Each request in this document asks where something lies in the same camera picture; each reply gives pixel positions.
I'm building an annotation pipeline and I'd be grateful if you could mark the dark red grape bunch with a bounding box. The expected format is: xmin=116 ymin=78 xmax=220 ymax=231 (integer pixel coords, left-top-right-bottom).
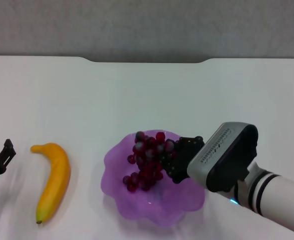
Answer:
xmin=122 ymin=131 xmax=176 ymax=193

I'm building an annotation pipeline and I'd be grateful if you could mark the purple wavy plastic bowl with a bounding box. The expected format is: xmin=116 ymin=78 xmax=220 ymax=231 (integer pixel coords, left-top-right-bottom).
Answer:
xmin=100 ymin=129 xmax=211 ymax=228

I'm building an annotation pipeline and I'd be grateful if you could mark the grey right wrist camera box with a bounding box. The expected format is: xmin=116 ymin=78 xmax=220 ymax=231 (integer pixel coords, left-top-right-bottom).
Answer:
xmin=186 ymin=121 xmax=259 ymax=194

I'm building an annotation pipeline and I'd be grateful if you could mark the yellow banana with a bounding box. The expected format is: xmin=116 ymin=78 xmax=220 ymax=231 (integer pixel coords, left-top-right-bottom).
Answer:
xmin=30 ymin=142 xmax=72 ymax=225

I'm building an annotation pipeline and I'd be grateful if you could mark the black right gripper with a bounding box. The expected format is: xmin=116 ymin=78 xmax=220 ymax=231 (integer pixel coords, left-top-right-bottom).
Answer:
xmin=160 ymin=135 xmax=205 ymax=185

